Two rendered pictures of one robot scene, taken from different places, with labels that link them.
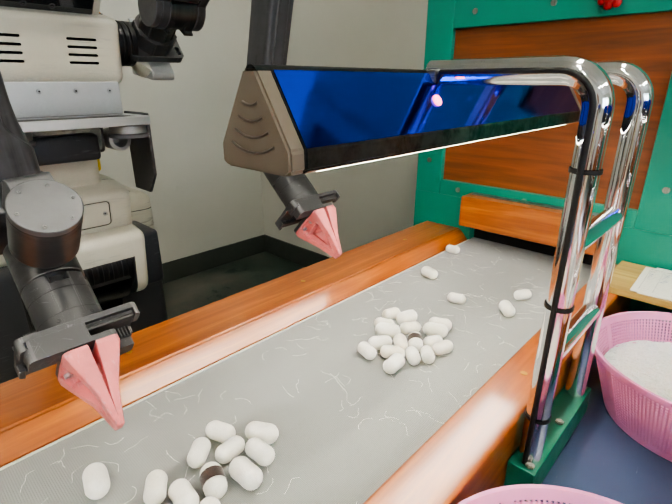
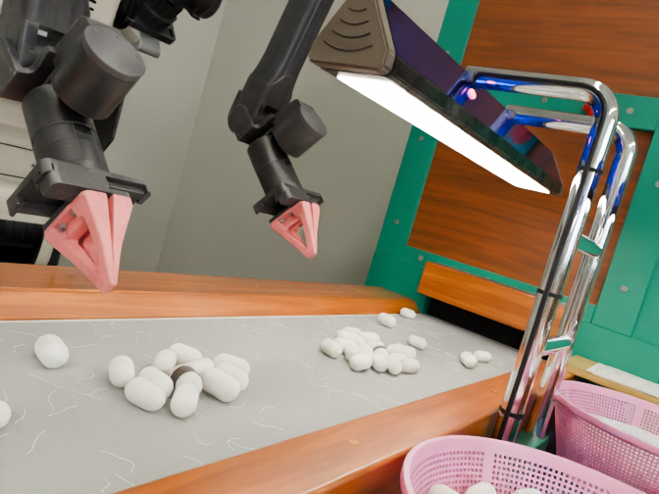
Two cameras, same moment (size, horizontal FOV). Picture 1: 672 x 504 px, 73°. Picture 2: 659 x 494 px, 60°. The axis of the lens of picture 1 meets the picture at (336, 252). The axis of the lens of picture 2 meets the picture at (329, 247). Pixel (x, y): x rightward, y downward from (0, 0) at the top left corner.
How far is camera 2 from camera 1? 25 cm
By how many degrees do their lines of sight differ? 18
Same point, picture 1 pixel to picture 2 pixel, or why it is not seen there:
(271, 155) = (367, 51)
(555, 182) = (521, 267)
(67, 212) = (132, 65)
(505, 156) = (476, 232)
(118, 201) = not seen: hidden behind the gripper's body
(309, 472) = (282, 407)
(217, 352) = (167, 309)
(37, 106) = not seen: hidden behind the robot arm
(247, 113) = (351, 17)
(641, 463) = not seen: outside the picture
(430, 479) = (416, 421)
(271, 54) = (296, 46)
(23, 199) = (99, 36)
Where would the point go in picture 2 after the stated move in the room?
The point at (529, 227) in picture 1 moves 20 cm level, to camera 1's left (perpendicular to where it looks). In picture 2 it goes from (491, 303) to (395, 277)
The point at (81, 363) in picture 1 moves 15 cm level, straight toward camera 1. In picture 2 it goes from (97, 207) to (177, 254)
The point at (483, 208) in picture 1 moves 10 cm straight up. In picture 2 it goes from (447, 276) to (461, 230)
